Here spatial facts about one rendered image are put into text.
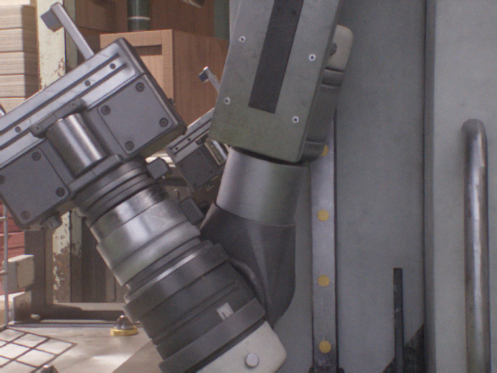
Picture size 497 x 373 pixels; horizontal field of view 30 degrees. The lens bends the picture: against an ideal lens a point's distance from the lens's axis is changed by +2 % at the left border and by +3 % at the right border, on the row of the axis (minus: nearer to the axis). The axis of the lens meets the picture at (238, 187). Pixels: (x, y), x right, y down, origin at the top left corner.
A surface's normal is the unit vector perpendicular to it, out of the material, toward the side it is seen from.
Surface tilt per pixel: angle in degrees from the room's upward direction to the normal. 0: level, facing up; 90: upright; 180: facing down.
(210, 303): 71
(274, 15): 95
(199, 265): 66
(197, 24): 90
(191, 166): 95
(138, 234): 82
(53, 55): 90
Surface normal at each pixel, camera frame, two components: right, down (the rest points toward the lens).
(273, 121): -0.22, 0.13
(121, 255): -0.49, 0.25
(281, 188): 0.40, 0.27
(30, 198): -0.08, -0.04
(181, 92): 0.87, 0.01
